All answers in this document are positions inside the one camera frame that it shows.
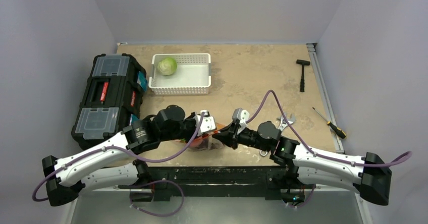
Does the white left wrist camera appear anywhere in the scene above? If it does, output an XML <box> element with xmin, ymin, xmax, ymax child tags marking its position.
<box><xmin>195</xmin><ymin>110</ymin><xmax>217</xmax><ymax>136</ymax></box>

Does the black toolbox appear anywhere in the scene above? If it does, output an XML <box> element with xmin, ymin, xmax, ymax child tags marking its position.
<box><xmin>71</xmin><ymin>53</ymin><xmax>148</xmax><ymax>150</ymax></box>

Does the black hammer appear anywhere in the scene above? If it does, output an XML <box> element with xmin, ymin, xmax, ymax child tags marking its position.
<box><xmin>296</xmin><ymin>60</ymin><xmax>311</xmax><ymax>92</ymax></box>

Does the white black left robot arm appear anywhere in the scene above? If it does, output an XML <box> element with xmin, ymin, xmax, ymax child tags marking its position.
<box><xmin>32</xmin><ymin>105</ymin><xmax>216</xmax><ymax>206</ymax></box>

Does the yellow black screwdriver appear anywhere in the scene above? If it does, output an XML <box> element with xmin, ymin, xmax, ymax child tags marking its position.
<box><xmin>312</xmin><ymin>107</ymin><xmax>347</xmax><ymax>139</ymax></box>

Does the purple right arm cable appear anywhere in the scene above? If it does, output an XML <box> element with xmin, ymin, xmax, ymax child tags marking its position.
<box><xmin>246</xmin><ymin>89</ymin><xmax>413</xmax><ymax>169</ymax></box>

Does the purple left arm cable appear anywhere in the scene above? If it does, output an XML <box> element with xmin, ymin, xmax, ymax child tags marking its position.
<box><xmin>32</xmin><ymin>113</ymin><xmax>205</xmax><ymax>216</ymax></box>

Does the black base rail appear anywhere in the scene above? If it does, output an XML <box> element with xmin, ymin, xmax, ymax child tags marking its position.
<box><xmin>119</xmin><ymin>166</ymin><xmax>313</xmax><ymax>201</ymax></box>

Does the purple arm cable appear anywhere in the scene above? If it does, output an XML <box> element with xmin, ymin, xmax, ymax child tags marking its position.
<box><xmin>246</xmin><ymin>89</ymin><xmax>413</xmax><ymax>169</ymax></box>
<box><xmin>32</xmin><ymin>113</ymin><xmax>205</xmax><ymax>216</ymax></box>

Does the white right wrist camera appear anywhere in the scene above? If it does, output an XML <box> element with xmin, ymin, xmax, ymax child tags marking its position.
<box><xmin>232</xmin><ymin>108</ymin><xmax>250</xmax><ymax>128</ymax></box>

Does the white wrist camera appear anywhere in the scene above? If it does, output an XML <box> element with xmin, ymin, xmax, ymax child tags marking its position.
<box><xmin>232</xmin><ymin>108</ymin><xmax>250</xmax><ymax>128</ymax></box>
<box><xmin>195</xmin><ymin>110</ymin><xmax>217</xmax><ymax>136</ymax></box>

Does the pink peach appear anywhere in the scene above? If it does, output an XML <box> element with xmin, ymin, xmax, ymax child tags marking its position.
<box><xmin>189</xmin><ymin>138</ymin><xmax>209</xmax><ymax>149</ymax></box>

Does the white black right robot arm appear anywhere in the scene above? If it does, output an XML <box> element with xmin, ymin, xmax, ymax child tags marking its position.
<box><xmin>213</xmin><ymin>121</ymin><xmax>392</xmax><ymax>206</ymax></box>

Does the red adjustable wrench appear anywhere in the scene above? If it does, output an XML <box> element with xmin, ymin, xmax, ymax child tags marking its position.
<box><xmin>259</xmin><ymin>114</ymin><xmax>296</xmax><ymax>157</ymax></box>

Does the clear zip top bag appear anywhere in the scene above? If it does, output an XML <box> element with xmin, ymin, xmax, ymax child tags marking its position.
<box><xmin>173</xmin><ymin>123</ymin><xmax>225</xmax><ymax>151</ymax></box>

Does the green cabbage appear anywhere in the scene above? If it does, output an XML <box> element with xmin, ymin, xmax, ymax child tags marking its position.
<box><xmin>157</xmin><ymin>57</ymin><xmax>178</xmax><ymax>76</ymax></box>

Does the white plastic basket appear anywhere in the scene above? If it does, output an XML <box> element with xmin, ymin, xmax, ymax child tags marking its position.
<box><xmin>148</xmin><ymin>53</ymin><xmax>211</xmax><ymax>96</ymax></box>

